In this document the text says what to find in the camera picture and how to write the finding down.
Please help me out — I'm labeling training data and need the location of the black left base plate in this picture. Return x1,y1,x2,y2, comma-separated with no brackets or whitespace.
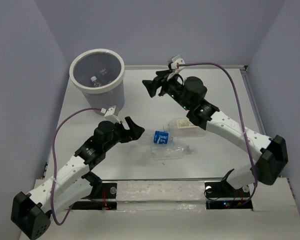
72,182,117,211

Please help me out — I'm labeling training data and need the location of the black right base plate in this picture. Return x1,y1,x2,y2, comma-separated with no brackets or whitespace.
203,181,253,210

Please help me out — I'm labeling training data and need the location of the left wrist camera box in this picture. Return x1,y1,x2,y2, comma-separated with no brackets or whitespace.
100,105,121,124

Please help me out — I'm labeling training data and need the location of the clear unlabelled bottle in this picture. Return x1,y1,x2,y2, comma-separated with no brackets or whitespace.
90,76,103,88

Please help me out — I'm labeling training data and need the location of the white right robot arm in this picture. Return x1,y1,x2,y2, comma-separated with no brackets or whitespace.
142,70,288,196

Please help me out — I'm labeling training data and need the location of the clear bottle cream label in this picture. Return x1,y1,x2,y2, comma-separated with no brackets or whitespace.
162,117,206,138

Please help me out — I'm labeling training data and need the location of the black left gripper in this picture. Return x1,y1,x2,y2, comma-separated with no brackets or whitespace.
103,116,144,152

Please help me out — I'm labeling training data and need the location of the blue label bottle front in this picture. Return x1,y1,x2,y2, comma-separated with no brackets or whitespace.
96,68,114,86

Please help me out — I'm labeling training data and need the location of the clear crushed bottle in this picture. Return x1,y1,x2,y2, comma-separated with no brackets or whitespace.
150,144,194,160

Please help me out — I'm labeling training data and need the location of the white round plastic bin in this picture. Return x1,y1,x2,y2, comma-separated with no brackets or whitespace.
69,48,125,111

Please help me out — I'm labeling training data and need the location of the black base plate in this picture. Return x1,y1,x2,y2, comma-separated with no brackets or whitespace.
203,181,253,210
72,182,117,211

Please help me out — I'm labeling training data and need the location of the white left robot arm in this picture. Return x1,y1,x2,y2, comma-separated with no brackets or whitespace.
11,116,145,240

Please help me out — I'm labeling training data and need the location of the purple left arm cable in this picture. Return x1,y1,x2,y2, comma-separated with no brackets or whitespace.
50,107,102,225

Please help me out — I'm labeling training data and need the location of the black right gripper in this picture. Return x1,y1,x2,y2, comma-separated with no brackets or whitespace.
141,69,190,111

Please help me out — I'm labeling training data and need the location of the blue label bottle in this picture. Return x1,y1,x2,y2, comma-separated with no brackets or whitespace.
138,130,177,145
96,68,114,86

